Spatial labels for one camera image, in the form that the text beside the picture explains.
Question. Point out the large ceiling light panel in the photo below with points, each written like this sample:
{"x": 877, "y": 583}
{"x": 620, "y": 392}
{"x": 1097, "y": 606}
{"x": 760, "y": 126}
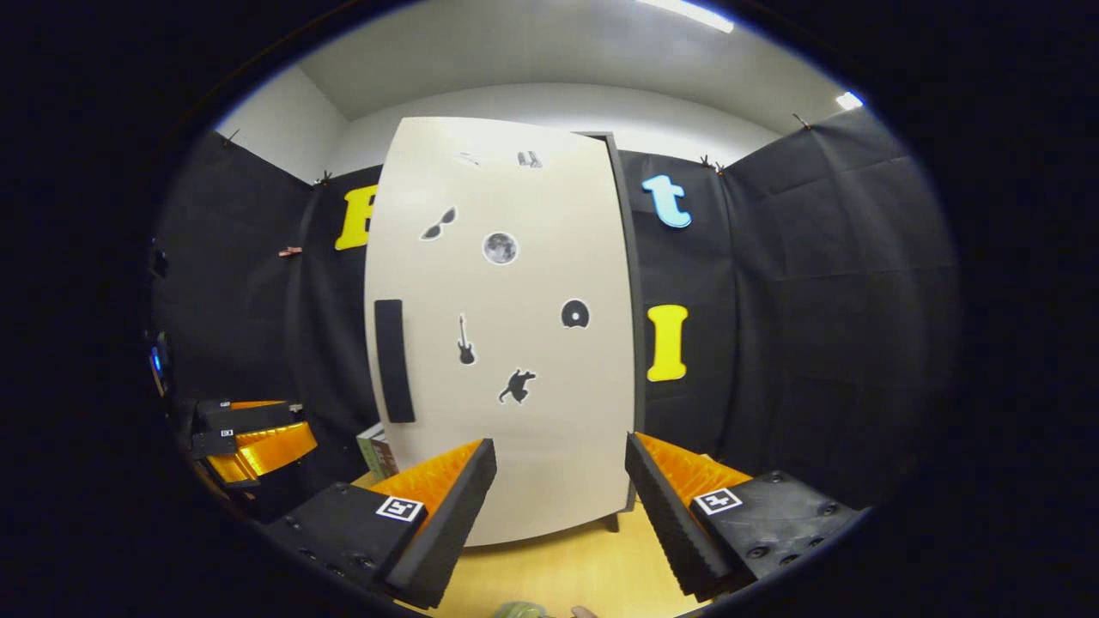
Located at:
{"x": 687, "y": 13}

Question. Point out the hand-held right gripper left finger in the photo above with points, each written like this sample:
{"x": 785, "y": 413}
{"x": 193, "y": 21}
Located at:
{"x": 446, "y": 532}

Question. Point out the small ceiling light panel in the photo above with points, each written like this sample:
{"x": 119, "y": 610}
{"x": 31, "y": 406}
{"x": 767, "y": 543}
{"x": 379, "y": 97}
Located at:
{"x": 849, "y": 100}

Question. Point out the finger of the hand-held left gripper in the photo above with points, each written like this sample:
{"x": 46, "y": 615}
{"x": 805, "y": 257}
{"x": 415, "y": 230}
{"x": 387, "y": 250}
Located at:
{"x": 215, "y": 444}
{"x": 249, "y": 416}

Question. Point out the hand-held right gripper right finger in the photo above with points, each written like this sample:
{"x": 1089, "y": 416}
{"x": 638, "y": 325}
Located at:
{"x": 670, "y": 524}

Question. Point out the black backdrop cloth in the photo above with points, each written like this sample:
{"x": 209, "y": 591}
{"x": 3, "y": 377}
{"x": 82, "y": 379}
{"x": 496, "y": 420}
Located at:
{"x": 816, "y": 300}

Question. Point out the beige cabinet door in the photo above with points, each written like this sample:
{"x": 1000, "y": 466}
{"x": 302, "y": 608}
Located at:
{"x": 532, "y": 446}

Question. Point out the brown book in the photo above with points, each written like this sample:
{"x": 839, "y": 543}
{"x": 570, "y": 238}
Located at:
{"x": 386, "y": 459}

